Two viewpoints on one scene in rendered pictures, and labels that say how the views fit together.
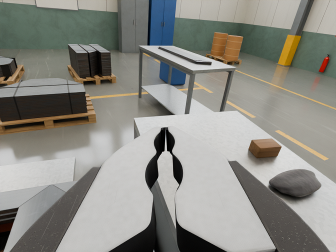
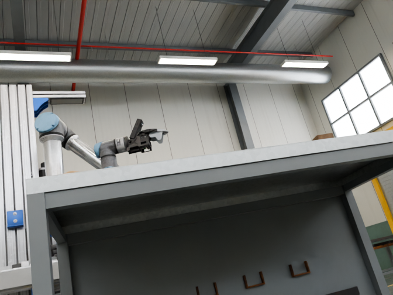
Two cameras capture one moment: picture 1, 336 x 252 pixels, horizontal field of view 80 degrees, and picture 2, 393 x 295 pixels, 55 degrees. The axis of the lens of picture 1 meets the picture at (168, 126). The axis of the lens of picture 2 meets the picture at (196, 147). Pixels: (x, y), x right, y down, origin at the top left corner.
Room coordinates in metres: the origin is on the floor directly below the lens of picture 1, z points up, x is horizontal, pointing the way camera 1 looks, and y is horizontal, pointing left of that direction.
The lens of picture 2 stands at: (0.35, -1.68, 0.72)
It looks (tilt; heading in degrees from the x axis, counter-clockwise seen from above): 20 degrees up; 94
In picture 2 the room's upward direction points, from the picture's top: 13 degrees counter-clockwise
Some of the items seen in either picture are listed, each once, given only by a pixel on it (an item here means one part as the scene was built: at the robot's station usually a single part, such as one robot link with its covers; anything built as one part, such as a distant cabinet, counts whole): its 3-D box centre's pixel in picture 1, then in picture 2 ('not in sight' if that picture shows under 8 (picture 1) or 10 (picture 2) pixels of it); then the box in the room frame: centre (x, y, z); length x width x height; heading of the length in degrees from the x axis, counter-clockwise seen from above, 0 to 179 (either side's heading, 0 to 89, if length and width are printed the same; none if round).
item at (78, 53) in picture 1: (89, 62); not in sight; (4.66, 1.93, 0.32); 1.20 x 0.80 x 0.65; 35
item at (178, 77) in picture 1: (172, 69); not in sight; (4.93, 0.02, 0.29); 0.61 x 0.43 x 0.57; 28
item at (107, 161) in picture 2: not in sight; (110, 168); (-0.19, 0.00, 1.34); 0.11 x 0.08 x 0.11; 94
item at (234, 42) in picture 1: (225, 48); not in sight; (8.29, -1.88, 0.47); 1.32 x 0.80 x 0.95; 29
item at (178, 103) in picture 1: (177, 84); not in sight; (3.21, -0.08, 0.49); 1.60 x 0.70 x 0.99; 33
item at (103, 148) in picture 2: not in sight; (106, 148); (-0.19, -0.02, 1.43); 0.11 x 0.08 x 0.09; 4
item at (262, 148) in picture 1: (264, 148); (320, 146); (0.68, -0.40, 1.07); 0.10 x 0.06 x 0.05; 107
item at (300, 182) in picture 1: (297, 182); not in sight; (0.51, -0.45, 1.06); 0.20 x 0.10 x 0.03; 116
